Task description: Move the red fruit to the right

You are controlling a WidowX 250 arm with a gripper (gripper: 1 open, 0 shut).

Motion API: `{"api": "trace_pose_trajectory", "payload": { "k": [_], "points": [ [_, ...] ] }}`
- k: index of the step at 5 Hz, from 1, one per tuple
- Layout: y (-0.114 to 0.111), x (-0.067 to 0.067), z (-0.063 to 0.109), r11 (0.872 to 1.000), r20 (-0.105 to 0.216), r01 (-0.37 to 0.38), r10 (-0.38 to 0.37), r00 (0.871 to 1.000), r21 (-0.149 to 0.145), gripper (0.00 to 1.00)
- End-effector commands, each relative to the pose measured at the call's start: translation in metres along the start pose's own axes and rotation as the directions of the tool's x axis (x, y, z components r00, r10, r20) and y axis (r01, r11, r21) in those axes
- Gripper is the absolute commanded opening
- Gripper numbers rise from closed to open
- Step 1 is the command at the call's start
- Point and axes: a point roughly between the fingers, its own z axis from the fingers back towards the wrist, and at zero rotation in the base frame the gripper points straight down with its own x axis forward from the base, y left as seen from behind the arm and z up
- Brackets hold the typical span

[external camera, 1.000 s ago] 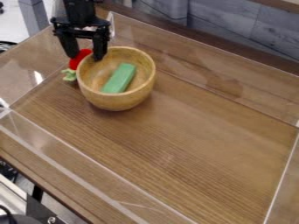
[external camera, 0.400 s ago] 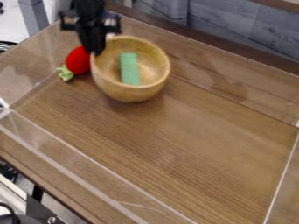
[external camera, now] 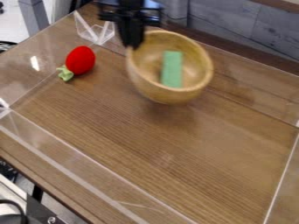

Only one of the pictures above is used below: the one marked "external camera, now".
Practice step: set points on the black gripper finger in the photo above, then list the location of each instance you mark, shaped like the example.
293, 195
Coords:
125, 32
137, 33

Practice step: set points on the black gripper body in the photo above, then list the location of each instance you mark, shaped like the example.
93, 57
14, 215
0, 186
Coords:
145, 10

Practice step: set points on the red plush strawberry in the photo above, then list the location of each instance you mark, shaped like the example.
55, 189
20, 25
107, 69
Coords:
79, 62

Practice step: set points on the wooden bowl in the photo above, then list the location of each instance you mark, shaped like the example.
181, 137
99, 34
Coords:
145, 66

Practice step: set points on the green rectangular block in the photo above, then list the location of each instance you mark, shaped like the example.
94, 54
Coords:
171, 76

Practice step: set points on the clear acrylic corner bracket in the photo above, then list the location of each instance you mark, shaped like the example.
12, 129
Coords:
98, 34

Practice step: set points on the grey post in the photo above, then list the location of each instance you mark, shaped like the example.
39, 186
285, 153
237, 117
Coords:
34, 15

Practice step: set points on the clear acrylic tray wall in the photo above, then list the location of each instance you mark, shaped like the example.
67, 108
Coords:
130, 161

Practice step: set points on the black metal table bracket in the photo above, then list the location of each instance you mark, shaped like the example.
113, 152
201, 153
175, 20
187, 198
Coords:
39, 214

